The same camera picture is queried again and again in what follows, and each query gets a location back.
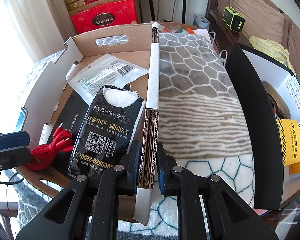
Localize yellow taxi pattern package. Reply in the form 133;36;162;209
276;119;300;166

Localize black white storage box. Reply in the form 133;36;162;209
225;43;300;210

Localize dark grey pouch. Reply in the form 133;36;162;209
47;90;89;180

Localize white plastic packet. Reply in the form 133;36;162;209
68;54;149;103

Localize red cable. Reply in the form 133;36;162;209
25;122;75;171

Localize cardboard tray box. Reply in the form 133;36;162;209
23;22;159;224

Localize yellow checked cloth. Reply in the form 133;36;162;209
249;36;296;75

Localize black tissue pack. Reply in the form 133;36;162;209
68;85;146;177

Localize green portable radio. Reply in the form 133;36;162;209
223;6;245;33

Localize brown sofa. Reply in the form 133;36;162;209
206;0;300;83

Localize grey patterned blanket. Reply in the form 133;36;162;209
2;31;256;240

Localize olive glasses case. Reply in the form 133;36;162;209
262;81;290;119

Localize blue grey small box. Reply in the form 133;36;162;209
193;14;210;29

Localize cluttered cardboard box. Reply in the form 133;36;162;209
158;21;212;43

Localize red collection gift bag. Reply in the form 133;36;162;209
71;0;137;34

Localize white curtain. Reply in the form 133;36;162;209
0;0;76;82

